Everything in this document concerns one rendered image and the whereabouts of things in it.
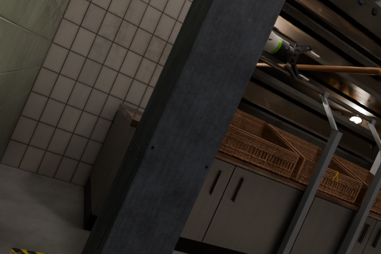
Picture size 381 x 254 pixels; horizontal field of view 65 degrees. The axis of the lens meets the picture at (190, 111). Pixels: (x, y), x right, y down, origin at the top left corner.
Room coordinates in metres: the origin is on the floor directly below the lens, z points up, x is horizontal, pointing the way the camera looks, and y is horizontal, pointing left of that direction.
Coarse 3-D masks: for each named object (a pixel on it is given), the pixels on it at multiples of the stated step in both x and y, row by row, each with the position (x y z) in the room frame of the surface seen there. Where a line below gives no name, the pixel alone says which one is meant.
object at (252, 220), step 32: (128, 128) 1.37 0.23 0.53; (96, 160) 1.81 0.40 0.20; (224, 160) 1.54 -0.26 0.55; (96, 192) 1.44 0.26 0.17; (224, 192) 1.57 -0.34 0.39; (256, 192) 1.64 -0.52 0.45; (288, 192) 1.72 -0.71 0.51; (320, 192) 1.80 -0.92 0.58; (192, 224) 1.53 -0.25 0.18; (224, 224) 1.60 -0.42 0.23; (256, 224) 1.67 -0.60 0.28; (288, 224) 1.75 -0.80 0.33; (320, 224) 1.84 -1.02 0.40; (352, 224) 1.93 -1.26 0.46
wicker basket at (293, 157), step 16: (240, 112) 2.11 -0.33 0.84; (240, 128) 2.10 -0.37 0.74; (256, 128) 2.15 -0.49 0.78; (224, 144) 1.58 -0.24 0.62; (240, 144) 2.08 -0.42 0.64; (256, 144) 1.65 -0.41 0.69; (272, 144) 1.68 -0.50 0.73; (256, 160) 1.67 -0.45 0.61; (272, 160) 1.70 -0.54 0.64; (288, 160) 1.73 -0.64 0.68; (288, 176) 1.75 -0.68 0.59
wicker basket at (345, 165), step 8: (336, 160) 2.31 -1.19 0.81; (344, 160) 2.52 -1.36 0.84; (352, 168) 2.55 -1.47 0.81; (360, 168) 2.59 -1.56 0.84; (360, 176) 2.58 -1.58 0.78; (368, 176) 2.61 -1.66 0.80; (368, 184) 2.58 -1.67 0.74; (360, 192) 2.05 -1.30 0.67; (360, 200) 2.03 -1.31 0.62; (376, 200) 2.47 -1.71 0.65; (376, 208) 2.07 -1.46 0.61
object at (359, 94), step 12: (300, 48) 2.07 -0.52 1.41; (300, 60) 2.20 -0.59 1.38; (312, 60) 2.14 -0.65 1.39; (312, 72) 2.33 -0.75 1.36; (324, 72) 2.26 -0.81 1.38; (336, 84) 2.40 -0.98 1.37; (348, 84) 2.32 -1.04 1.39; (360, 96) 2.46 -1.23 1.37; (372, 96) 2.37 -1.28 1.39; (372, 108) 2.61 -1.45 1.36
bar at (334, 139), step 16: (272, 64) 1.75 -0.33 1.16; (320, 96) 1.93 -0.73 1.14; (352, 112) 2.03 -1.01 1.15; (336, 128) 1.74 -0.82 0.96; (336, 144) 1.71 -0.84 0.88; (320, 160) 1.72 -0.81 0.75; (320, 176) 1.71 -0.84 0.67; (304, 192) 1.73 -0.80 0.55; (368, 192) 1.90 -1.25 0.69; (304, 208) 1.70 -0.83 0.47; (368, 208) 1.88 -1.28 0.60; (288, 240) 1.70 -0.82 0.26; (352, 240) 1.88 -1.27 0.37
